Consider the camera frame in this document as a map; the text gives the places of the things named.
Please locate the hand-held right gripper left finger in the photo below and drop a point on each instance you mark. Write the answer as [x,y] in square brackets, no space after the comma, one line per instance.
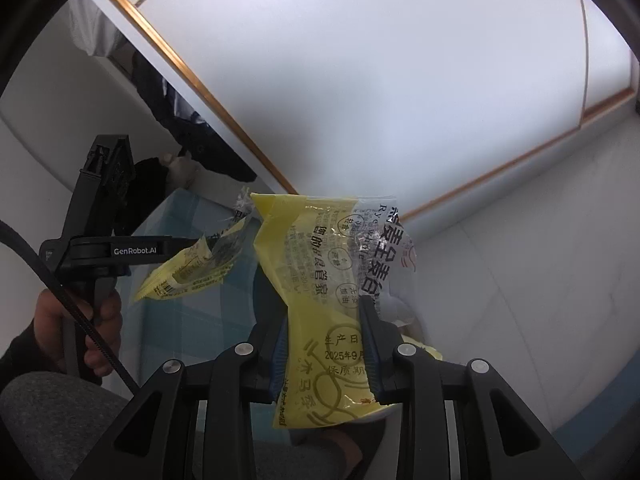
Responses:
[275,370]

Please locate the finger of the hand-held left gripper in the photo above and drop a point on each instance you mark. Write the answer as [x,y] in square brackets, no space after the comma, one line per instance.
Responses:
[182,249]

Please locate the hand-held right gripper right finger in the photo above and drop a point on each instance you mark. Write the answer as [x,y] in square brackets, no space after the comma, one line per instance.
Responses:
[372,355]

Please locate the yellow and clear bread wrapper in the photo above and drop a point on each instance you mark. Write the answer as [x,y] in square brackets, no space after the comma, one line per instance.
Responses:
[320,270]
[190,270]

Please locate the person's left forearm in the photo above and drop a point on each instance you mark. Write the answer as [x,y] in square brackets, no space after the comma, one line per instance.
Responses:
[22,357]

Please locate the person's left hand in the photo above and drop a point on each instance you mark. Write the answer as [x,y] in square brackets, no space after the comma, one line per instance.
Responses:
[47,320]

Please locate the black jacket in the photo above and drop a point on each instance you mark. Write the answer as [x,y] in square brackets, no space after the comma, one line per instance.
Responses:
[150,195]

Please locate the white bag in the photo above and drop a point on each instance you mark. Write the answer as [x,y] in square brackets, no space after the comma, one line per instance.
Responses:
[182,170]

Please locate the black backpack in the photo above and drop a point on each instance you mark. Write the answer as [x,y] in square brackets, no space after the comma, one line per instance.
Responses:
[200,145]

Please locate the person's grey pants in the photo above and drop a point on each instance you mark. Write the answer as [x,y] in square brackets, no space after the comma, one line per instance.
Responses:
[40,430]

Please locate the hanging white cloth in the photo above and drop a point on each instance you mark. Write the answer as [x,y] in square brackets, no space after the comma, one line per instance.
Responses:
[90,25]

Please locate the white wardrobe with gold trim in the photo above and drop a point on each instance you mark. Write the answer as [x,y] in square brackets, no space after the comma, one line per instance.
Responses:
[375,85]

